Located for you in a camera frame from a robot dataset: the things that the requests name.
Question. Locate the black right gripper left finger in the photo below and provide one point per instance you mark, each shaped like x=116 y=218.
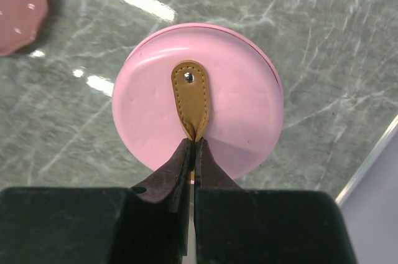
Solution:
x=146 y=223

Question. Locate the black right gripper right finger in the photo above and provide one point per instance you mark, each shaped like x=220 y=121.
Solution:
x=236 y=225

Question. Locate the pink round lid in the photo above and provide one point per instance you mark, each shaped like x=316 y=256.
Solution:
x=199 y=81

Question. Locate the pink scalloped plate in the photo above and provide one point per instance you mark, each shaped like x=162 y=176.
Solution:
x=20 y=23

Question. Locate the aluminium front rail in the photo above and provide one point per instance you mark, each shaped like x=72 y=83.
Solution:
x=372 y=157

